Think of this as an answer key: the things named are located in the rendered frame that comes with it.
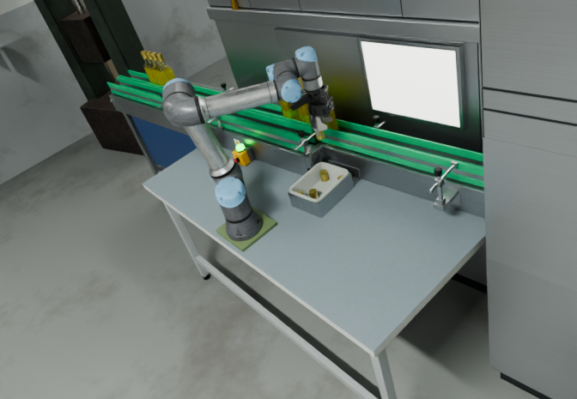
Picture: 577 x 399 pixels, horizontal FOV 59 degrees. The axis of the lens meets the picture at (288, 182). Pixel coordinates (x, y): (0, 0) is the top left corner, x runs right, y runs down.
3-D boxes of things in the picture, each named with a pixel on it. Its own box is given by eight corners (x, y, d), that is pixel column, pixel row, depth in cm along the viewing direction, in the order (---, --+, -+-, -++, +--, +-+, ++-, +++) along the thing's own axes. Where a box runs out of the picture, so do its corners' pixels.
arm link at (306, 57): (290, 49, 188) (312, 42, 188) (297, 75, 195) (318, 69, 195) (294, 57, 182) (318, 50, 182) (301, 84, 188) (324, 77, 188)
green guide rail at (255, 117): (316, 142, 228) (312, 127, 223) (314, 143, 228) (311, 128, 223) (122, 87, 342) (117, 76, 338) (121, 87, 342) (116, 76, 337)
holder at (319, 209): (361, 179, 221) (358, 166, 216) (322, 218, 207) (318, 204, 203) (331, 170, 232) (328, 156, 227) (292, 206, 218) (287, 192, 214)
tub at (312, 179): (355, 186, 218) (350, 170, 212) (321, 218, 207) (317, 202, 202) (324, 176, 229) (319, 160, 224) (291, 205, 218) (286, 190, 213)
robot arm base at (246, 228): (241, 246, 204) (234, 229, 198) (220, 231, 214) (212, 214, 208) (269, 224, 210) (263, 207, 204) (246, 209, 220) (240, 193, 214)
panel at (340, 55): (467, 127, 192) (463, 43, 172) (464, 131, 190) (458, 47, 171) (295, 92, 251) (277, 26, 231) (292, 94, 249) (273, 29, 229)
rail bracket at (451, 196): (463, 202, 189) (460, 153, 176) (440, 230, 181) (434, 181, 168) (452, 198, 192) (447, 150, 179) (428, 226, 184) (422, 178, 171)
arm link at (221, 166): (224, 206, 211) (155, 101, 177) (221, 184, 222) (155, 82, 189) (251, 194, 210) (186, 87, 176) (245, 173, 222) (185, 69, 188)
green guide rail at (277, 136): (306, 151, 224) (301, 136, 220) (304, 152, 224) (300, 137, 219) (113, 92, 339) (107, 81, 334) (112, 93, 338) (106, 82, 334)
